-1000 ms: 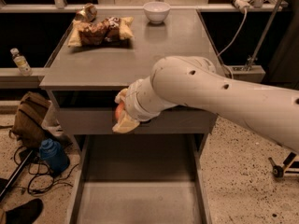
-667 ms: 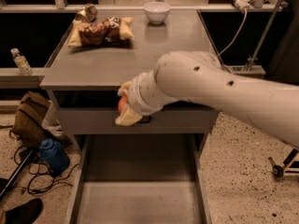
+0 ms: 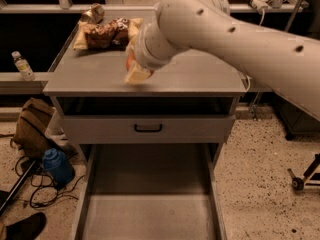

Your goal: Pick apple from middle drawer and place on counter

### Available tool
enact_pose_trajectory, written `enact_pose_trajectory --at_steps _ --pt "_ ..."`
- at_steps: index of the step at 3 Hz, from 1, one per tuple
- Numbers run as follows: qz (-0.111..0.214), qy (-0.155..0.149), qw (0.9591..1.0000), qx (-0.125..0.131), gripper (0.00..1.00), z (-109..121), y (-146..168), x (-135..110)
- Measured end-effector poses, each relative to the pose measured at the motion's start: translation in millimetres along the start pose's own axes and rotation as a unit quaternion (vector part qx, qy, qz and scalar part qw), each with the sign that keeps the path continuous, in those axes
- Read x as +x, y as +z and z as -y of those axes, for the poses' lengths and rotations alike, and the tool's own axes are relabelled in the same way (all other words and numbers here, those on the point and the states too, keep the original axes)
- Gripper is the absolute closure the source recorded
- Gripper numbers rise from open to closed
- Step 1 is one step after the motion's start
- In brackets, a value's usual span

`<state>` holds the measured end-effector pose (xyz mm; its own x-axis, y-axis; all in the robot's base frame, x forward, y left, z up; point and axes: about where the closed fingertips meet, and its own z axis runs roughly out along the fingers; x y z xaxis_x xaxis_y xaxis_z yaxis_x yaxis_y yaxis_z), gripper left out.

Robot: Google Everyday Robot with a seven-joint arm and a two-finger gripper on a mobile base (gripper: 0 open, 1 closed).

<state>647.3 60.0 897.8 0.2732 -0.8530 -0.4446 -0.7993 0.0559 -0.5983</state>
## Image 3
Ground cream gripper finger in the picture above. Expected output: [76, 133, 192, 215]
[125, 35, 137, 53]
[124, 60, 152, 84]

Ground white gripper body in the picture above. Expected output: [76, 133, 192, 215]
[134, 21, 182, 70]

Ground red apple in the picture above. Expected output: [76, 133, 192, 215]
[126, 51, 154, 78]

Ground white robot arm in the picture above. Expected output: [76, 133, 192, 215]
[126, 0, 320, 120]

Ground grey drawer cabinet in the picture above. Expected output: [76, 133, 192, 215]
[42, 8, 248, 240]

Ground closed grey top drawer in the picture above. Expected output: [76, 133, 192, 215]
[62, 115, 235, 144]

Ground open middle drawer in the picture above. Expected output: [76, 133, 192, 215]
[70, 144, 227, 240]

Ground brown chip bag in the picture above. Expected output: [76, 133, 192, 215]
[73, 18, 144, 50]

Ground tipped metal can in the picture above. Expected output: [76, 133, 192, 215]
[80, 3, 104, 24]

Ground clear plastic water bottle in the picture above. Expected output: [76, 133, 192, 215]
[11, 51, 35, 81]

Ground white power adapter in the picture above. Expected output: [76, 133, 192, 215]
[241, 0, 272, 15]

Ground blue water jug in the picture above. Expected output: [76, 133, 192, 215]
[42, 148, 75, 187]

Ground brown backpack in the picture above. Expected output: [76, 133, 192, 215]
[13, 98, 54, 159]

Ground metal tripod pole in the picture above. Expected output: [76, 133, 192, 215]
[284, 0, 311, 32]

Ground black shoe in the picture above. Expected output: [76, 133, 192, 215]
[4, 212, 47, 240]

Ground black wheeled stand leg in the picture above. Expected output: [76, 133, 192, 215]
[288, 154, 320, 191]

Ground black drawer handle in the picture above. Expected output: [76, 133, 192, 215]
[133, 124, 163, 133]

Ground white power cable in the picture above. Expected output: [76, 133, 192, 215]
[238, 7, 266, 94]

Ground grey ledge rail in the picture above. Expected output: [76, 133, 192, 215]
[0, 72, 52, 95]

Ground black floor cables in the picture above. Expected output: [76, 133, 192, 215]
[13, 155, 86, 210]

